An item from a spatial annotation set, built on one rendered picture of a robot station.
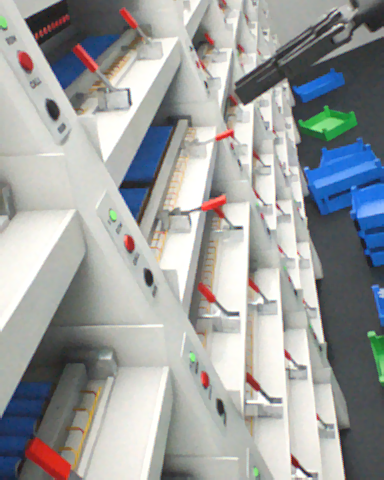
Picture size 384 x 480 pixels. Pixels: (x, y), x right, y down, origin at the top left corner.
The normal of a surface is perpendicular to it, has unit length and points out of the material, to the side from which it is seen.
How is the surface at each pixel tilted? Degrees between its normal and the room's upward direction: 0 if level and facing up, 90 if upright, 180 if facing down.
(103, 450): 19
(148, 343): 90
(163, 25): 90
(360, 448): 0
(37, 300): 109
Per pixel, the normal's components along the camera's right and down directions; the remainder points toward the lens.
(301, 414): -0.10, -0.87
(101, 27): -0.11, 0.49
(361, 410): -0.41, -0.82
